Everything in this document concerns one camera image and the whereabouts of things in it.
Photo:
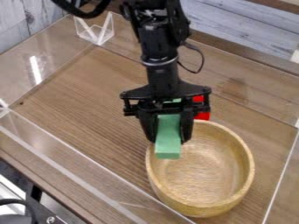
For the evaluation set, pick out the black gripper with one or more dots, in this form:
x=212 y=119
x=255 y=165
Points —
x=149 y=100

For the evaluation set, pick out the green rectangular block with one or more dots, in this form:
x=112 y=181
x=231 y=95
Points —
x=167 y=147

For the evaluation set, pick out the brown wooden bowl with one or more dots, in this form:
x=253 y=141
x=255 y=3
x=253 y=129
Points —
x=207 y=180

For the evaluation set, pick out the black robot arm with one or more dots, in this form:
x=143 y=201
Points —
x=161 y=30

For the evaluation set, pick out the red plush ball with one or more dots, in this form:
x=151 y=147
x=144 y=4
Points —
x=200 y=115

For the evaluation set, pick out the clear acrylic enclosure wall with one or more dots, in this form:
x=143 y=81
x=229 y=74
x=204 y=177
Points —
x=67 y=138

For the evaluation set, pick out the clear acrylic corner bracket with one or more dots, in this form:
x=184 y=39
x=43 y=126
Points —
x=95 y=34

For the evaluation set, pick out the black table frame bracket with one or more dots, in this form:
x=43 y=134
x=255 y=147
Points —
x=44 y=215

